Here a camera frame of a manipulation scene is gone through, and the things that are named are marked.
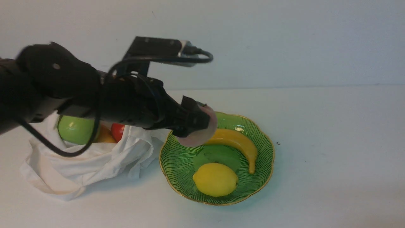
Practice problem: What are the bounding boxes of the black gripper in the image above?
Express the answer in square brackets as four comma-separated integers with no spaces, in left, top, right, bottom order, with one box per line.
[101,74,211,138]

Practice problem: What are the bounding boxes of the pink peach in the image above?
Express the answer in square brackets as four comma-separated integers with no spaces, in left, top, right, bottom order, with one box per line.
[177,102,218,147]

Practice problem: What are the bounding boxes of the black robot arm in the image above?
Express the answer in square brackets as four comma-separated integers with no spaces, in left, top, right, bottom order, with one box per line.
[1,37,214,137]

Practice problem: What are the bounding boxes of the orange fruit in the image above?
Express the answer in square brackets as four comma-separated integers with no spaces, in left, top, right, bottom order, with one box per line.
[94,125,117,144]

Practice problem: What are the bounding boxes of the white cloth bag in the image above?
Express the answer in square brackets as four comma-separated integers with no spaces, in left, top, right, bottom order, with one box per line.
[19,126,169,201]

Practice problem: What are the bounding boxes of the yellow banana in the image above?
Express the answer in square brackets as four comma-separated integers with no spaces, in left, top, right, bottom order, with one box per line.
[205,129,258,174]

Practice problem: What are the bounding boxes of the green glass plate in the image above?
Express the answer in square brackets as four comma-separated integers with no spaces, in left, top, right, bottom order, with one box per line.
[159,112,275,206]

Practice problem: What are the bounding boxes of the yellow lemon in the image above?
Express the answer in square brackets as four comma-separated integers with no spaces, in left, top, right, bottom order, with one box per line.
[192,163,238,197]

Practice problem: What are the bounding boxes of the red tomato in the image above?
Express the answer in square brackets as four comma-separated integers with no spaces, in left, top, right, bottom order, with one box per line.
[110,123,125,142]

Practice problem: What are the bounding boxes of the green apple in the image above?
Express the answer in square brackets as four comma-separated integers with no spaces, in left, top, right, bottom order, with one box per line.
[57,116,94,145]

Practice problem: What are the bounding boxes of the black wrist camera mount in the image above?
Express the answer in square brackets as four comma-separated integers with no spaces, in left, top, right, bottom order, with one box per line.
[117,36,200,76]

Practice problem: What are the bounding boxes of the black cable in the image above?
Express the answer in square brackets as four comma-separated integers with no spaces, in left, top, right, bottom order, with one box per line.
[17,51,214,158]

